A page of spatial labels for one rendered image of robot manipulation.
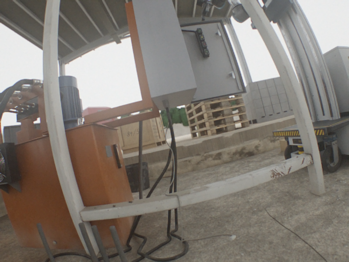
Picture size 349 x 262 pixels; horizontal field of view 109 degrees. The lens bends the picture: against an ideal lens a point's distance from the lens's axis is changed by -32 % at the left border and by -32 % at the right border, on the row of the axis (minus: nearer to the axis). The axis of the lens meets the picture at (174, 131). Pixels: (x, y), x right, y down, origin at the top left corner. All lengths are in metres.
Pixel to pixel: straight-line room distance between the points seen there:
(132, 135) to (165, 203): 3.35
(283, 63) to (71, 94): 1.23
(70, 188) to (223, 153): 1.88
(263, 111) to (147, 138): 2.52
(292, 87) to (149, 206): 0.79
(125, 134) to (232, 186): 3.50
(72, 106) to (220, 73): 1.01
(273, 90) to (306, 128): 3.28
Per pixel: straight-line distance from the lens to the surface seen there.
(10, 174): 1.05
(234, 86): 1.29
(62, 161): 0.81
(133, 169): 1.84
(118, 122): 1.16
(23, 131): 1.10
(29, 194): 1.11
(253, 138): 2.48
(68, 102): 1.26
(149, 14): 0.97
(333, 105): 1.51
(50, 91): 0.85
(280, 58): 0.89
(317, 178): 1.01
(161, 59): 0.83
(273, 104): 4.10
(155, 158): 2.30
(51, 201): 1.03
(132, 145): 3.99
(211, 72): 1.28
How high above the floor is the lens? 0.47
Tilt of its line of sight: 2 degrees up
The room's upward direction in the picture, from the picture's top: 13 degrees counter-clockwise
